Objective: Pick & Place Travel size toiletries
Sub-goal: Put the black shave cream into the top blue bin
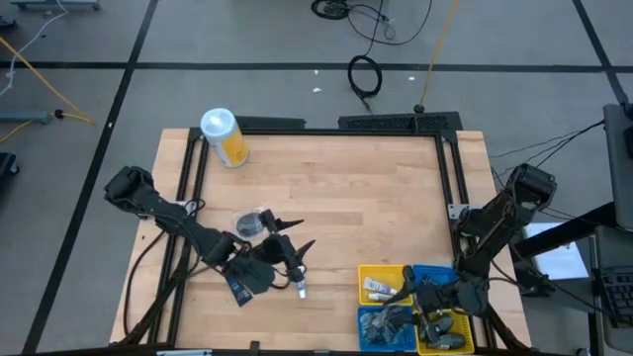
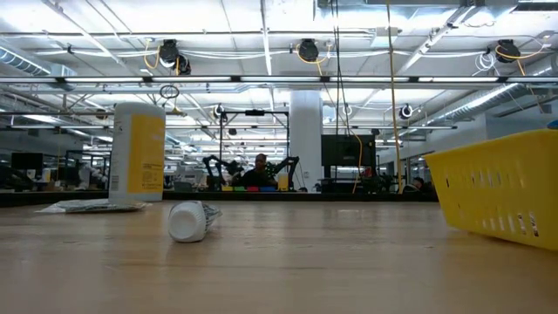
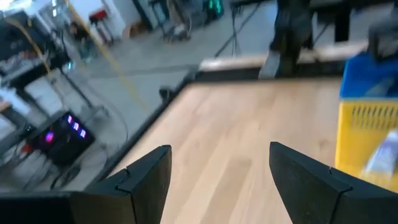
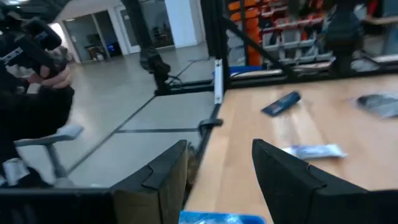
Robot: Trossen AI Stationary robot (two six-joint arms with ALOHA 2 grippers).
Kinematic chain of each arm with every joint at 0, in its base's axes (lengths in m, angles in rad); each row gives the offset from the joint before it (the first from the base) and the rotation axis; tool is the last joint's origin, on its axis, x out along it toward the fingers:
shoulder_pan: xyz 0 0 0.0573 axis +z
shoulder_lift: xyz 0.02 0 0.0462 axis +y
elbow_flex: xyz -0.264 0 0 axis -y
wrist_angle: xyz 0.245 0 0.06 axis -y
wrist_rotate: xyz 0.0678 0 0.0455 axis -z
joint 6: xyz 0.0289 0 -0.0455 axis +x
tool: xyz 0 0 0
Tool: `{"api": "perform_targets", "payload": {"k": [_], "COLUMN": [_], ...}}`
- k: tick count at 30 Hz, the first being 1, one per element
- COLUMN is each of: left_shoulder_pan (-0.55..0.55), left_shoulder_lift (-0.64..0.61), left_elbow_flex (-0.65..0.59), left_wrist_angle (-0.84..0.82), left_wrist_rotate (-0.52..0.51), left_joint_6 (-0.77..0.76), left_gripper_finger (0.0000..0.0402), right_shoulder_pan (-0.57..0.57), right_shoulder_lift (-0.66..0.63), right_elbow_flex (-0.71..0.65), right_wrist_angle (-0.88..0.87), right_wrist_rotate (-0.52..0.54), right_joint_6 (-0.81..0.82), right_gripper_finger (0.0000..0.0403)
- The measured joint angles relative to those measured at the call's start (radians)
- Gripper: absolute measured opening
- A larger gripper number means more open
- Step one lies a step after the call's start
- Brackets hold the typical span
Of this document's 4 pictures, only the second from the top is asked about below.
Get small white-capped toothpaste tube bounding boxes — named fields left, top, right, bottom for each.
left=167, top=200, right=223, bottom=244

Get black wall screen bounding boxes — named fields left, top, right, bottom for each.
left=320, top=133, right=378, bottom=167

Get long ceiling light strip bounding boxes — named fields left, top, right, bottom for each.
left=0, top=74, right=558, bottom=85

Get hanging black cables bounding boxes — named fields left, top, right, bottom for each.
left=329, top=0, right=352, bottom=136

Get white building column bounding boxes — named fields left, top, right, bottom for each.
left=289, top=90, right=324, bottom=193

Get black round pad in plastic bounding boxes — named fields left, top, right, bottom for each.
left=35, top=198, right=149, bottom=215

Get yellow plastic basket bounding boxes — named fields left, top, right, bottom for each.
left=423, top=128, right=558, bottom=252

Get white wipes canister yellow label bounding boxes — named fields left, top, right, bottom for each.
left=107, top=101, right=167, bottom=204

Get person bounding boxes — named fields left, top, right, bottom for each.
left=238, top=153, right=280, bottom=189
left=403, top=175, right=437, bottom=195

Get long yellow cable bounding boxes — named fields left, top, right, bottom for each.
left=384, top=0, right=405, bottom=195

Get black background station frame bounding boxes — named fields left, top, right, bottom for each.
left=219, top=109, right=290, bottom=191

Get black metal table frame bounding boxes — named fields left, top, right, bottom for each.
left=0, top=189, right=439, bottom=208

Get silver ventilation duct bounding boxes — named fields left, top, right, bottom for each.
left=435, top=82, right=558, bottom=126
left=0, top=45, right=78, bottom=92

